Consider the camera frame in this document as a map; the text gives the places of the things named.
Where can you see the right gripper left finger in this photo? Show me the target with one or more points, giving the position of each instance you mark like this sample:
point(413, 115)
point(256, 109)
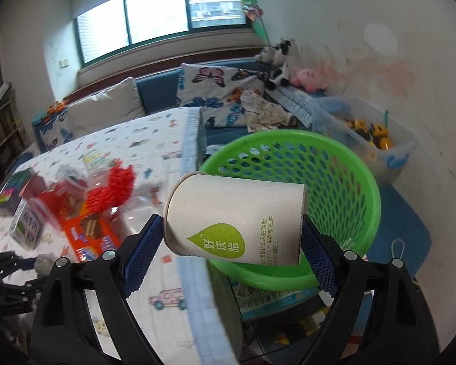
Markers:
point(63, 332)

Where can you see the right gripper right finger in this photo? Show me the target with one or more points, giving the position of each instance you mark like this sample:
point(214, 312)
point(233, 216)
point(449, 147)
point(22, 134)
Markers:
point(396, 332)

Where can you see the white milk carton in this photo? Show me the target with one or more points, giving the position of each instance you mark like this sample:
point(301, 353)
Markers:
point(26, 228)

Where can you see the orange Ovaltine snack bag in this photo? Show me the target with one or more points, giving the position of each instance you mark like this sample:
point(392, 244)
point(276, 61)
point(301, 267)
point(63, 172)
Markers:
point(89, 235)

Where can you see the red plastic noodle cup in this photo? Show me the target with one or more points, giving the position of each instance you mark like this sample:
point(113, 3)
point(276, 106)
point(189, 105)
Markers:
point(56, 204)

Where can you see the red foam fruit net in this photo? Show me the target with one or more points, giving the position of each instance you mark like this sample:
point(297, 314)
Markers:
point(115, 193)

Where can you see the white paper cup green logo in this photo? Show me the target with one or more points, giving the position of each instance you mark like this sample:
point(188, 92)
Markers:
point(236, 220)

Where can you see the clear plastic dome lid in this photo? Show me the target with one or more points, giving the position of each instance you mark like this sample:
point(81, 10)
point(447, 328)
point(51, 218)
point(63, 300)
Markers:
point(134, 215)

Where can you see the clear plastic bottle yellow label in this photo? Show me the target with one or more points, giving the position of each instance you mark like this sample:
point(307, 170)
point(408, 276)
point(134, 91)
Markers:
point(93, 174)

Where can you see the dark colourful box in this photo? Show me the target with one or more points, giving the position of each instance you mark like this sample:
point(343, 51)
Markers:
point(10, 194)

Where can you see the blue floor mat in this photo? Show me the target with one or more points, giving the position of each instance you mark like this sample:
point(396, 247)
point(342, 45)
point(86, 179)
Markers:
point(401, 233)

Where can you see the cartoon printed white tablecloth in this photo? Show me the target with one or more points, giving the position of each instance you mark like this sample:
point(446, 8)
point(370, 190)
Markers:
point(184, 306)

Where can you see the green plastic mesh basket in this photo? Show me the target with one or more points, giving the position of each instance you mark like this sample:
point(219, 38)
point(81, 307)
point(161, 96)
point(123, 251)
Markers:
point(343, 198)

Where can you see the metal shelf rack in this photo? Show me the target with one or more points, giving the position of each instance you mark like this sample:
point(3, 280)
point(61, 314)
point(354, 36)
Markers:
point(12, 132)

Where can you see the small butterfly pillow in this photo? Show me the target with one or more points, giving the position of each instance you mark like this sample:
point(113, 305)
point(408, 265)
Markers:
point(53, 133)

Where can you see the clear plastic toy bin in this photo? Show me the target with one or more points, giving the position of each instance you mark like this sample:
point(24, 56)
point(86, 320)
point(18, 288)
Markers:
point(329, 115)

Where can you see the yellow toy truck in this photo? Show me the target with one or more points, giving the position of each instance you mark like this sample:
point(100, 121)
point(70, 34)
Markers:
point(375, 134)

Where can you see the orange toy on sofa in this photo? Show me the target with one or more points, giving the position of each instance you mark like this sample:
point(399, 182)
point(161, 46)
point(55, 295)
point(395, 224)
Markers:
point(57, 107)

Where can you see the grey white cushion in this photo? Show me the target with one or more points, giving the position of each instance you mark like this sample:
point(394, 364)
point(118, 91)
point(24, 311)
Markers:
point(111, 106)

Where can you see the crumpled patterned cloth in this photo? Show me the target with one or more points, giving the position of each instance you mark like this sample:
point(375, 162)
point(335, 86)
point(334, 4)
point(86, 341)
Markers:
point(262, 115)

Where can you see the pink plush toy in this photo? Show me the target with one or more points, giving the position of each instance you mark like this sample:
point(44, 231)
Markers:
point(308, 79)

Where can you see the blue sofa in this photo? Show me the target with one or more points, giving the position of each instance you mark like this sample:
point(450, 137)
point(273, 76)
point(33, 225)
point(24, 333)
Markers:
point(158, 90)

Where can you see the butterfly print pillow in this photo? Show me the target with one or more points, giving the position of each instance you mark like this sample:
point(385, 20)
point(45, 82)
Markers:
point(217, 91)

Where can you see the cow plush toy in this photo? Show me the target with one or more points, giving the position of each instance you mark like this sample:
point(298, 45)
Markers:
point(285, 61)

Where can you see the grey plush toy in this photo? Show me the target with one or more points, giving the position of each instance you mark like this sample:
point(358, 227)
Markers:
point(266, 55)

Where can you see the colourful pinwheel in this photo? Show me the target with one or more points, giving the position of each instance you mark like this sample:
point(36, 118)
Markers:
point(254, 13)

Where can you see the window with green frame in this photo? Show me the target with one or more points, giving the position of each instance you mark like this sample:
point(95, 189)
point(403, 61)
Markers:
point(104, 28)

